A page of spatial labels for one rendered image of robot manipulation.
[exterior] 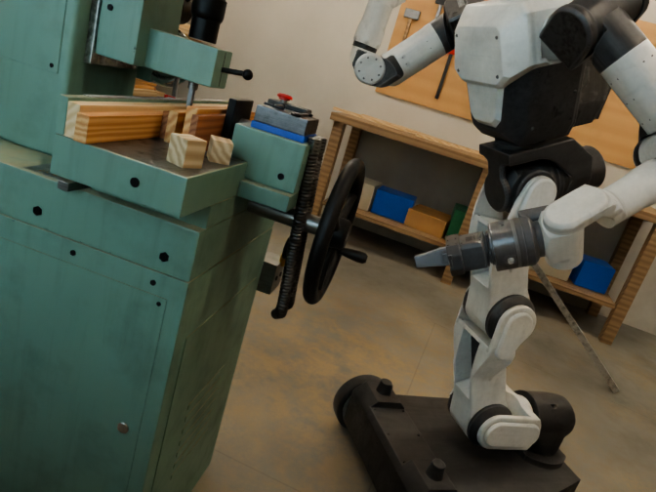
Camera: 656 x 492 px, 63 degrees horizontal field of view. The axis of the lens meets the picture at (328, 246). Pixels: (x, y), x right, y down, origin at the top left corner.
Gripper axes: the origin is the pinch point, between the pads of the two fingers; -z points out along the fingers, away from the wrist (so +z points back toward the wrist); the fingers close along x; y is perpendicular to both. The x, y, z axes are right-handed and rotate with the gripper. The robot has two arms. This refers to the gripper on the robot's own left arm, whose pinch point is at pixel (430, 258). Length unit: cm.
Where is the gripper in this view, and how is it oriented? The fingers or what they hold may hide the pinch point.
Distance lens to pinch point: 101.5
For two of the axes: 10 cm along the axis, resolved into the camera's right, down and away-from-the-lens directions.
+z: 9.5, -1.9, -2.5
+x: 2.0, -2.3, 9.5
